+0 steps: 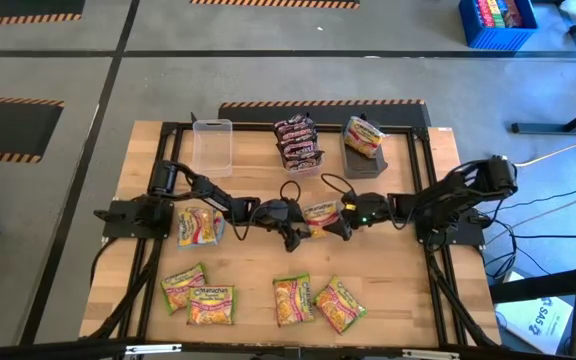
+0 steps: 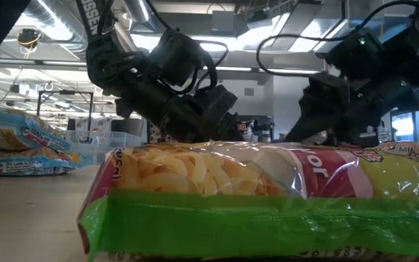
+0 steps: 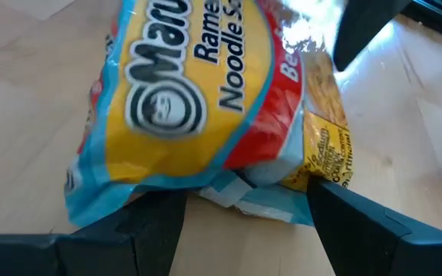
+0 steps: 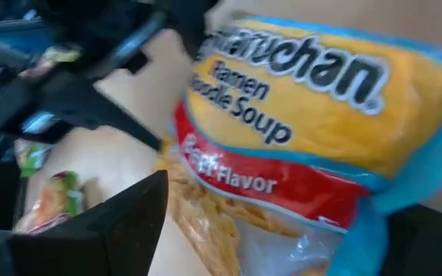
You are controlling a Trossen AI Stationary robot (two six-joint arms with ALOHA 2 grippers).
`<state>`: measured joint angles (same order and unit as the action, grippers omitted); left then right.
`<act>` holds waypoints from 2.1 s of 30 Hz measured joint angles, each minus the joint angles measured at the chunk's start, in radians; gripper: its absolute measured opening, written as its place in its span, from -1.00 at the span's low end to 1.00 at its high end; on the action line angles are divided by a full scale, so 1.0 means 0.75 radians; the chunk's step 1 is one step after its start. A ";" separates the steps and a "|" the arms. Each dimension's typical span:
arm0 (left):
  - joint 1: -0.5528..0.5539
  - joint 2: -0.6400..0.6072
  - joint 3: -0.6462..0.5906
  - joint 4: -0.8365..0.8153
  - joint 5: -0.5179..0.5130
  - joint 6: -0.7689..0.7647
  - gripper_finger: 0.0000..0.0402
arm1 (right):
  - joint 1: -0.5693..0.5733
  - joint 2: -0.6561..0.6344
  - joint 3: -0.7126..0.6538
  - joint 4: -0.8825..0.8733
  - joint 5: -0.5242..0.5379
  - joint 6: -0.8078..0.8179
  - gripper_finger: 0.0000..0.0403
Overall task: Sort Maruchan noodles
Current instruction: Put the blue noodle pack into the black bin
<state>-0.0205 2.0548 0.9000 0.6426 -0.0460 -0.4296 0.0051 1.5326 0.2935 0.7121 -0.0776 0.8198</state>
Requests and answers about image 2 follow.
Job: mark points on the blue-edged Maruchan ramen pack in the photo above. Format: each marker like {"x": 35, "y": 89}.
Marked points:
{"x": 20, "y": 131}
{"x": 24, "y": 165}

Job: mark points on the long ceiling light strip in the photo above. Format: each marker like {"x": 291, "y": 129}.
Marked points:
{"x": 286, "y": 71}

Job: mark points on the grey wall vent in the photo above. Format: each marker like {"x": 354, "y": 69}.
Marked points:
{"x": 249, "y": 91}

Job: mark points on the clear plastic bin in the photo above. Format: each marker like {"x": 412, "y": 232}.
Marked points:
{"x": 115, "y": 145}

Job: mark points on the patterned fabric chair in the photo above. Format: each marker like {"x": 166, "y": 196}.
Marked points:
{"x": 155, "y": 136}

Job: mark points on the black perforated desk organiser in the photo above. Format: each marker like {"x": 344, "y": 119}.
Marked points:
{"x": 371, "y": 140}

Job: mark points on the shiny round ceiling duct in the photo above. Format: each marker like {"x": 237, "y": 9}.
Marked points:
{"x": 136, "y": 9}

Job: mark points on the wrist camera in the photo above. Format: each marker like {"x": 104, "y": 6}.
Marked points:
{"x": 176, "y": 58}
{"x": 355, "y": 51}

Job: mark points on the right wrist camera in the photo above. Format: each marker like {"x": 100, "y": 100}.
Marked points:
{"x": 355, "y": 51}

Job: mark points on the green-edged Lime Chili ramen pack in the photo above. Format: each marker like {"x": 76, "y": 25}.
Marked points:
{"x": 413, "y": 154}

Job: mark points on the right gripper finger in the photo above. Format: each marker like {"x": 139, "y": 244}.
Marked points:
{"x": 313, "y": 116}

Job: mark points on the black gantry frame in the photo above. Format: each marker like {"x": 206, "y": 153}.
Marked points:
{"x": 64, "y": 92}

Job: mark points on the grey ceiling ventilation box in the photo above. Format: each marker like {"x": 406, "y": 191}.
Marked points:
{"x": 225, "y": 22}

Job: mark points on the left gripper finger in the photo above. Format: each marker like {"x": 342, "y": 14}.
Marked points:
{"x": 229, "y": 132}
{"x": 202, "y": 136}

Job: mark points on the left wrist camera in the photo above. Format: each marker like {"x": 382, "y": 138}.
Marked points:
{"x": 176, "y": 58}

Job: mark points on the green red chips bag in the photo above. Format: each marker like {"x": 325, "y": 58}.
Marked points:
{"x": 231, "y": 225}

